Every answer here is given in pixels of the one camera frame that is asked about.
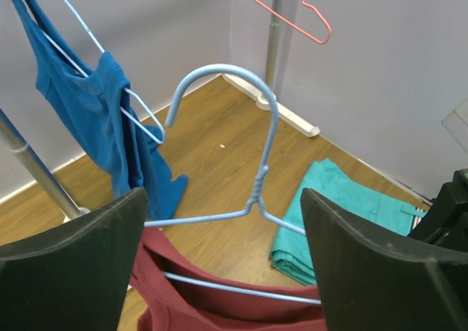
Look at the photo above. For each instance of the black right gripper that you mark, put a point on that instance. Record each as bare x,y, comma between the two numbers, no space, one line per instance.
445,223

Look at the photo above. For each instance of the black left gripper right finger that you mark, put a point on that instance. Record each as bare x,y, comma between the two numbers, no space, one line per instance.
370,278

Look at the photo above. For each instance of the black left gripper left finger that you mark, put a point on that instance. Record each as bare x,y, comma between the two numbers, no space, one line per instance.
73,276

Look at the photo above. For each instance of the maroon tank top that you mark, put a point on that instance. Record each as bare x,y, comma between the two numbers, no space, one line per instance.
175,305

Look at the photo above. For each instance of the light blue wire hanger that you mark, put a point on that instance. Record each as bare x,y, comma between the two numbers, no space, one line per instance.
256,194

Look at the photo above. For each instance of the blue tank top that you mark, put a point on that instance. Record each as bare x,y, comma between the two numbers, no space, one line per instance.
94,105

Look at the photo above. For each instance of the left grey rack pole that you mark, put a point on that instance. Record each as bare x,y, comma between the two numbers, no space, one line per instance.
25,154

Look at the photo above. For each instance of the grey rack pole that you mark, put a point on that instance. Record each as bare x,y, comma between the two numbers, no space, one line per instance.
25,154
273,42

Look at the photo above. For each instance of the right grey rack pole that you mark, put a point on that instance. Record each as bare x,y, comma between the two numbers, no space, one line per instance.
273,42

